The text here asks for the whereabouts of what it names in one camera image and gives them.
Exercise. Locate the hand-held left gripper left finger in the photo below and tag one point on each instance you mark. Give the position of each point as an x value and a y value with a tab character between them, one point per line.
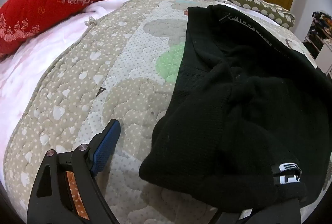
106	142

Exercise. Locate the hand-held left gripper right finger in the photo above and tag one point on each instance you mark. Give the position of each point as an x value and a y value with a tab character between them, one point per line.
272	216

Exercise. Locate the black pants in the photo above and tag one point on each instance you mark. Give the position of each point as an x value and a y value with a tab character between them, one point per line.
233	97

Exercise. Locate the heart print quilted blanket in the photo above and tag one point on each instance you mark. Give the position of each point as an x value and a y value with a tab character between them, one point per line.
90	84

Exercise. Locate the white bed sheet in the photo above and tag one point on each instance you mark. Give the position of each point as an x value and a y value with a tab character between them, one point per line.
31	63

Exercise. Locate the cluttered shelf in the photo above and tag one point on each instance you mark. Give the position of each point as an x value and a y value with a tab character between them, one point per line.
319	29

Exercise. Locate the green patterned pillow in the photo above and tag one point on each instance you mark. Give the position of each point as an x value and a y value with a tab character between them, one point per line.
259	6

